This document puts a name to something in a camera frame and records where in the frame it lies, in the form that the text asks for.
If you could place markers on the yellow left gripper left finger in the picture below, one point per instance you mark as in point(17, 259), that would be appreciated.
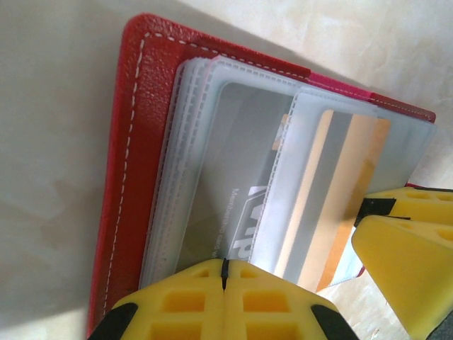
point(177, 308)

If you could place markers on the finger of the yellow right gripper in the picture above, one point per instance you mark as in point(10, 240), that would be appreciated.
point(424, 207)
point(407, 269)

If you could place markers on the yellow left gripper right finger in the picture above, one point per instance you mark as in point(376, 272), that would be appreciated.
point(276, 311)

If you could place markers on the gold magnetic stripe card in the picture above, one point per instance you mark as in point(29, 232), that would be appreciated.
point(332, 212)

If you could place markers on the red leather card holder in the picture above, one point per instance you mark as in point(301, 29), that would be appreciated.
point(148, 106)

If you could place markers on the grey vip membership card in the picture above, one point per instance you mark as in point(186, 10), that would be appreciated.
point(240, 141)

